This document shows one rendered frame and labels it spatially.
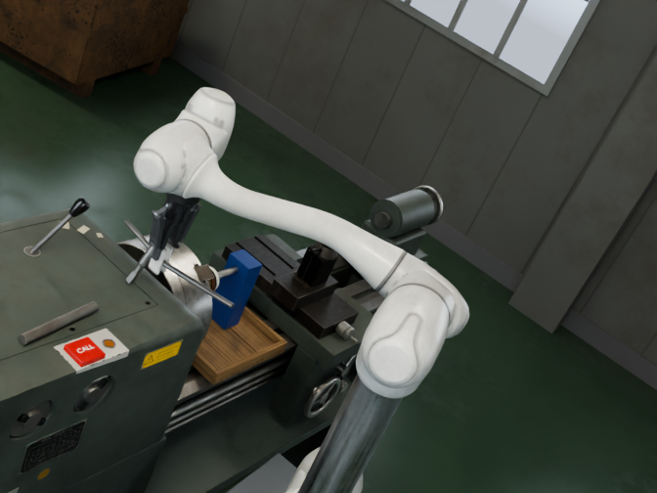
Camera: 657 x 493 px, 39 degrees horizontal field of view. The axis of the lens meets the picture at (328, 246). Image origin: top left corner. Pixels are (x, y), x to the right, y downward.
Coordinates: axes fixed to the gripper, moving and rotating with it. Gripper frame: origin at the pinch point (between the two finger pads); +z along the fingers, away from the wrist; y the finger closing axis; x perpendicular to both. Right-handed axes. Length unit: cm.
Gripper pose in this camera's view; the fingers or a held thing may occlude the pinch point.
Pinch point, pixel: (160, 257)
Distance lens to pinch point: 210.1
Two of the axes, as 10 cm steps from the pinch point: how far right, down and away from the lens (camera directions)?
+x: -7.2, -5.7, 4.0
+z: -3.6, 7.9, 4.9
